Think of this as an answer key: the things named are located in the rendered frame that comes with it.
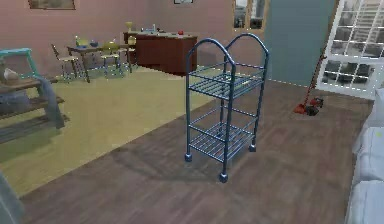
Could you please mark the dark red wooden counter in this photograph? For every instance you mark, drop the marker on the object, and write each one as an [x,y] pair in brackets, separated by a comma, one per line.
[163,51]

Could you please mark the red apple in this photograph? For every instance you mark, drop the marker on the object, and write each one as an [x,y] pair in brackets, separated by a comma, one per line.
[180,32]

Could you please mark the yellow-backed dining chair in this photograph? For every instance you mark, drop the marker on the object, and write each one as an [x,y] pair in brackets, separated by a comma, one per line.
[131,46]

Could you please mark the yellow-green dining chair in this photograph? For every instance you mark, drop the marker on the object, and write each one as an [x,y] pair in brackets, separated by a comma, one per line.
[111,55]

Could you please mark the yellow goblet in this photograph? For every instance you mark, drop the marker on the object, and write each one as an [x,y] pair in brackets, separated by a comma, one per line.
[128,26]

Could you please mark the wooden framed window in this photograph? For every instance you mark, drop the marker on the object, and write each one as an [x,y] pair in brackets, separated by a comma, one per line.
[250,15]

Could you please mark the blue bowl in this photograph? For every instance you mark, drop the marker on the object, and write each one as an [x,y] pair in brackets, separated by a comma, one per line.
[94,43]

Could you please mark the brown wooden dining table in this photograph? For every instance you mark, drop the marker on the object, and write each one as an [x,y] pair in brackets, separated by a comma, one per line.
[87,50]

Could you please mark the grey-blue room door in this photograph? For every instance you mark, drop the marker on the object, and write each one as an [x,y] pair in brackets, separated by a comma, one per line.
[296,40]

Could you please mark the yellow-green bowl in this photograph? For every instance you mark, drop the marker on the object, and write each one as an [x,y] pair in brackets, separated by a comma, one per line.
[82,42]

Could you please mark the wooden chair with pale seat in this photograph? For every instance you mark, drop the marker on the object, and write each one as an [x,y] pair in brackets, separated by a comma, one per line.
[65,60]

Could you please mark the teal framed wooden shelf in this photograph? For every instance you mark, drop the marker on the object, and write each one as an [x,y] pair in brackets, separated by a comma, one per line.
[30,96]

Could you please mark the white paned window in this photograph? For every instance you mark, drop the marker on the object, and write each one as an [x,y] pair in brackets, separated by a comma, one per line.
[356,46]

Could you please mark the white sofa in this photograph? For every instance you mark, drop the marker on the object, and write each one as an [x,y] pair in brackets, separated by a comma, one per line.
[370,160]

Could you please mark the pale lumpy object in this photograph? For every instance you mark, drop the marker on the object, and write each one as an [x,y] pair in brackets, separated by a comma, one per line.
[10,75]

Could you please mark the grey rounded furniture edge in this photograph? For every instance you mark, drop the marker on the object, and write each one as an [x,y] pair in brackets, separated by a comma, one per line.
[8,203]

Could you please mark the small framed wall picture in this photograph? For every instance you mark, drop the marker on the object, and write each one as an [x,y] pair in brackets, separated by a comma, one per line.
[183,1]

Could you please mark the dark framed wall picture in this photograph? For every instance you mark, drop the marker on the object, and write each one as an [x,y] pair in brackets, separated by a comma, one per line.
[51,4]

